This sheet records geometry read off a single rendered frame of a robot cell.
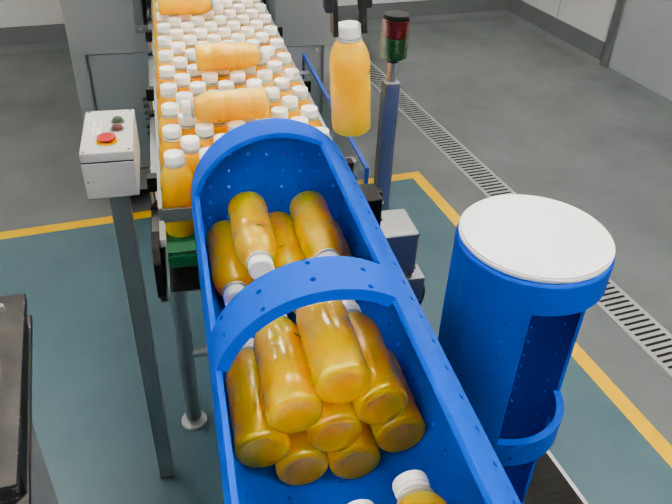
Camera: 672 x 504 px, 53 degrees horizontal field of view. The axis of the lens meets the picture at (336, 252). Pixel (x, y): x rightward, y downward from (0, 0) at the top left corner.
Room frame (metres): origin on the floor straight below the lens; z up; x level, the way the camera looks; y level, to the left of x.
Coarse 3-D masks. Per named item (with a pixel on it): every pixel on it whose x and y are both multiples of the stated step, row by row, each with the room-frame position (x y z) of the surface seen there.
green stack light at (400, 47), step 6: (384, 42) 1.56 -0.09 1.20; (390, 42) 1.55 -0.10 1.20; (396, 42) 1.55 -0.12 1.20; (402, 42) 1.55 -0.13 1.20; (384, 48) 1.56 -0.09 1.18; (390, 48) 1.55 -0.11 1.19; (396, 48) 1.55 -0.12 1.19; (402, 48) 1.56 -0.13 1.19; (384, 54) 1.56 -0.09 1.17; (390, 54) 1.55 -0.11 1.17; (396, 54) 1.55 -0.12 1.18; (402, 54) 1.56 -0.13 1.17; (390, 60) 1.55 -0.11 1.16; (396, 60) 1.55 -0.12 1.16
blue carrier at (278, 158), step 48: (240, 144) 0.97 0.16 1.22; (288, 144) 1.04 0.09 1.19; (192, 192) 0.98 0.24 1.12; (240, 192) 1.02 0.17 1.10; (288, 192) 1.04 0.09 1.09; (336, 192) 1.07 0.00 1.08; (384, 240) 0.78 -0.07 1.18; (288, 288) 0.60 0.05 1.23; (336, 288) 0.60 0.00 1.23; (384, 288) 0.62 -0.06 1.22; (240, 336) 0.57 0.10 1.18; (384, 336) 0.75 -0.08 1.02; (432, 336) 0.58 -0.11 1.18; (432, 384) 0.48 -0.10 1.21; (432, 432) 0.57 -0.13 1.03; (480, 432) 0.44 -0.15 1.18; (240, 480) 0.49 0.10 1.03; (336, 480) 0.55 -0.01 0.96; (384, 480) 0.54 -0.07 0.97; (432, 480) 0.51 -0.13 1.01; (480, 480) 0.37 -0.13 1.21
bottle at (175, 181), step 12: (168, 168) 1.18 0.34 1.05; (180, 168) 1.18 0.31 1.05; (168, 180) 1.17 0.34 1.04; (180, 180) 1.17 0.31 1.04; (168, 192) 1.16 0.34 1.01; (180, 192) 1.16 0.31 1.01; (168, 204) 1.16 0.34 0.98; (180, 204) 1.16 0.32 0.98; (168, 228) 1.17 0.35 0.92; (180, 228) 1.16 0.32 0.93; (192, 228) 1.17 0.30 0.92
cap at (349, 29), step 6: (342, 24) 1.07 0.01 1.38; (348, 24) 1.07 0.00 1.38; (354, 24) 1.07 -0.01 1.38; (360, 24) 1.07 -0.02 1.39; (342, 30) 1.05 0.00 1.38; (348, 30) 1.05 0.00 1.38; (354, 30) 1.05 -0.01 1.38; (360, 30) 1.06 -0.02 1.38; (342, 36) 1.06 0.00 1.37; (348, 36) 1.05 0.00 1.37; (354, 36) 1.05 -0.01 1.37
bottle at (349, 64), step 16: (336, 48) 1.06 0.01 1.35; (352, 48) 1.05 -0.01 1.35; (336, 64) 1.05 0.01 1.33; (352, 64) 1.04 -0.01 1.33; (368, 64) 1.06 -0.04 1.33; (336, 80) 1.05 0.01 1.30; (352, 80) 1.04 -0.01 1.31; (368, 80) 1.06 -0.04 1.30; (336, 96) 1.05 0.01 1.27; (352, 96) 1.04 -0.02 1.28; (368, 96) 1.06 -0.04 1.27; (336, 112) 1.05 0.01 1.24; (352, 112) 1.04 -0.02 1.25; (368, 112) 1.06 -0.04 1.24; (336, 128) 1.06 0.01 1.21; (352, 128) 1.04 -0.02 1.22; (368, 128) 1.06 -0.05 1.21
